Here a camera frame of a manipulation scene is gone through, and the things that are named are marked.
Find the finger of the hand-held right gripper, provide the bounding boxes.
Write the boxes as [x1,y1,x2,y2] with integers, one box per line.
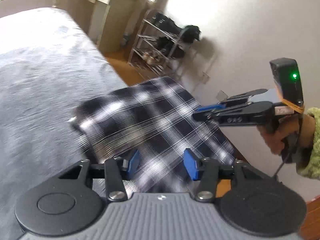
[192,102,273,120]
[217,89,269,105]

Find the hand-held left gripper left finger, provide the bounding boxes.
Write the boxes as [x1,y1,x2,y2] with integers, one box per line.
[58,149,140,202]

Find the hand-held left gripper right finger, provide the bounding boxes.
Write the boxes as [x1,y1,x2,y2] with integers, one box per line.
[183,148,265,202]

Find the dark plaid shirt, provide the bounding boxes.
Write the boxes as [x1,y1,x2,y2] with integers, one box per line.
[70,76,236,195]

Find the person's right forearm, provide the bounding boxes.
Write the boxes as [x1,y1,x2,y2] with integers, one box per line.
[297,107,320,180]

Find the person's right hand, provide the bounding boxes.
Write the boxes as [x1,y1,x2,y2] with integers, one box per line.
[257,116,315,156]

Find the black shoes on rack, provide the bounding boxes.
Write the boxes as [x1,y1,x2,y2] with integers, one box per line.
[152,12,202,58]

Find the beige shoes on rack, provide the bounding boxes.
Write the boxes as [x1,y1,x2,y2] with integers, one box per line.
[142,51,163,65]

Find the metal shoe rack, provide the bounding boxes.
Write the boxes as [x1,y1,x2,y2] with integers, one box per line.
[127,9,201,81]

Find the grey fleece bed blanket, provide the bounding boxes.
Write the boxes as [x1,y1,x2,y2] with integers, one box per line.
[0,7,140,230]

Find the white desk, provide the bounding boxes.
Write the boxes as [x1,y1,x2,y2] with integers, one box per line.
[82,0,143,55]

